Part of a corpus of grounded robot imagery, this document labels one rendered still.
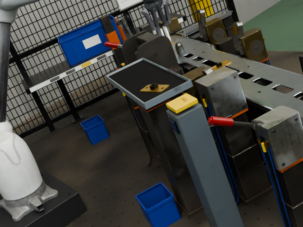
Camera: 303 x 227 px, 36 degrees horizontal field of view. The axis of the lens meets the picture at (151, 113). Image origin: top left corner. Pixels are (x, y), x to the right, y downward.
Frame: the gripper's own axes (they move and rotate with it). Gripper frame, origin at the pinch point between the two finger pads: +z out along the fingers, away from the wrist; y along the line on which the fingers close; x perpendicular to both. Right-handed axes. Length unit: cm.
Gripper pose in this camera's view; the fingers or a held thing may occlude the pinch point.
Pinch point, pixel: (164, 34)
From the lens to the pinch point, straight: 208.7
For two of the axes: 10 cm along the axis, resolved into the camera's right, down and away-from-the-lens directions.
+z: 3.4, 8.6, 3.9
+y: 8.7, -4.4, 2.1
